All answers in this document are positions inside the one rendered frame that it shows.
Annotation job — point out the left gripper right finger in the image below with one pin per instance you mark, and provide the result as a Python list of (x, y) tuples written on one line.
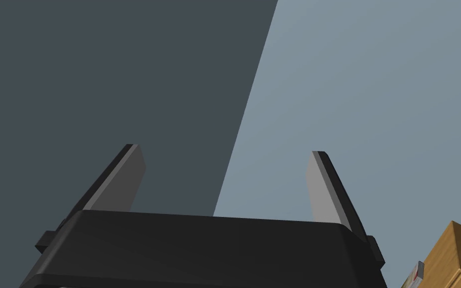
[(328, 192)]

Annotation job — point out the brown wooden cabinet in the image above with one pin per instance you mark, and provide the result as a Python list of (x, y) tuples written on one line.
[(452, 260)]

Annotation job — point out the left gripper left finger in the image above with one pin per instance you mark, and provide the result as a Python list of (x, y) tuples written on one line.
[(116, 184)]

